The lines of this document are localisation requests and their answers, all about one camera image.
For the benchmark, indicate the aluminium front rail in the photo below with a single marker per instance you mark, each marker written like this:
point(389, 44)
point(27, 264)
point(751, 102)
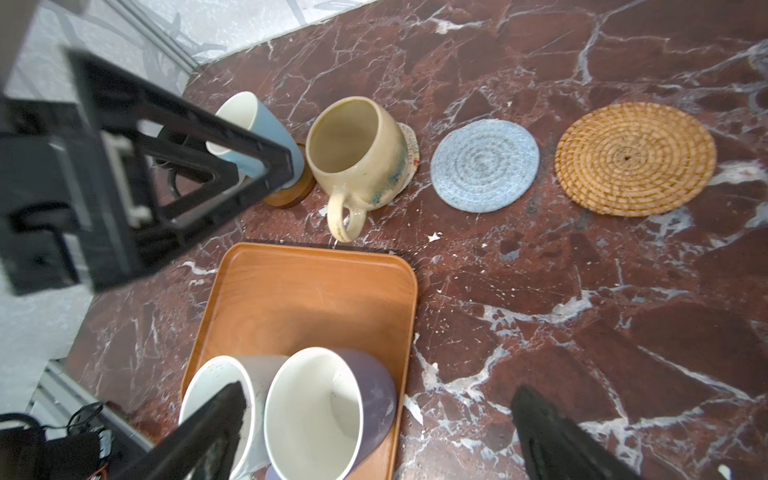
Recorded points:
point(65, 408)

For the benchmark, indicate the aluminium cage frame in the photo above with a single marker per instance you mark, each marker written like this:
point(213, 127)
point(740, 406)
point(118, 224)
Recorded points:
point(135, 16)

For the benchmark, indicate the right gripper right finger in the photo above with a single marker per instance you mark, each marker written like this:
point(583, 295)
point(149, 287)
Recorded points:
point(554, 447)

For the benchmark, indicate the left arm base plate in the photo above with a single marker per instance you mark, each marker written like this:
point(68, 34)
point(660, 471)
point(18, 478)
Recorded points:
point(27, 453)

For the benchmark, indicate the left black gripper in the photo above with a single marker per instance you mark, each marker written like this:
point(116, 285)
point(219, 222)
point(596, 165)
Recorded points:
point(140, 178)

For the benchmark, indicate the right brown wooden coaster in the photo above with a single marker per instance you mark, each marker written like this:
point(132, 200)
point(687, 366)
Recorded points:
point(294, 195)

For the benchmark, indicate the light blue mug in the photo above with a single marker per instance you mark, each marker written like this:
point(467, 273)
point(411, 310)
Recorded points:
point(245, 110)

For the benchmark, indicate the black mug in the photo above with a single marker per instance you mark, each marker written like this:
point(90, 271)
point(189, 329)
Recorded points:
point(175, 171)

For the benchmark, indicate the multicolour woven coaster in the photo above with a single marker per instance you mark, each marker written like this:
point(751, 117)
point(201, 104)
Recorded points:
point(412, 151)

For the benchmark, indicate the purple white mug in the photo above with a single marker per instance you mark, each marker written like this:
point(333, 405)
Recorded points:
point(326, 411)

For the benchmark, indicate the orange wooden tray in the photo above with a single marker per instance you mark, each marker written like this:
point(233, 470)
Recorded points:
point(276, 300)

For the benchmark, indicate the rattan wicker coaster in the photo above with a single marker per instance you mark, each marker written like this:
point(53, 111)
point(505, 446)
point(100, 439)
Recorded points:
point(635, 159)

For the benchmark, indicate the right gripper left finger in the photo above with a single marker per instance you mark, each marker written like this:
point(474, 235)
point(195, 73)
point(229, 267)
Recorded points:
point(203, 447)

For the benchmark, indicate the grey blue woven coaster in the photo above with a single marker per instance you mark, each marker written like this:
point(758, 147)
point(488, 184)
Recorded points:
point(485, 166)

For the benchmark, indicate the beige yellow mug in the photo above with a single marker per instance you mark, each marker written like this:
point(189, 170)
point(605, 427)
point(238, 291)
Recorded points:
point(359, 156)

